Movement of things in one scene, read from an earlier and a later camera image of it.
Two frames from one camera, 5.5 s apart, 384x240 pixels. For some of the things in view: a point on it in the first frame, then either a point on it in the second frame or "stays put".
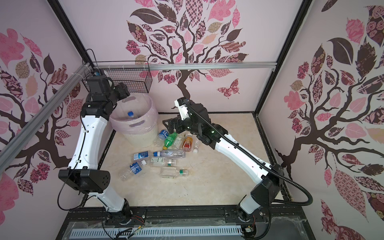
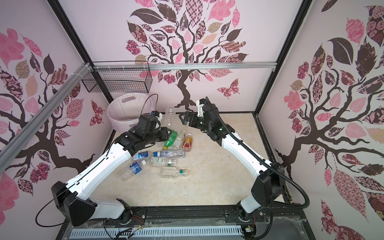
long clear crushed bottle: (170, 153) stays put
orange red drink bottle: (187, 142) stays put
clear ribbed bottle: (195, 150) -> (170, 114)
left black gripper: (121, 88) -> (165, 135)
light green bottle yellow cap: (169, 140) stays put
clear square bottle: (172, 172) stays put
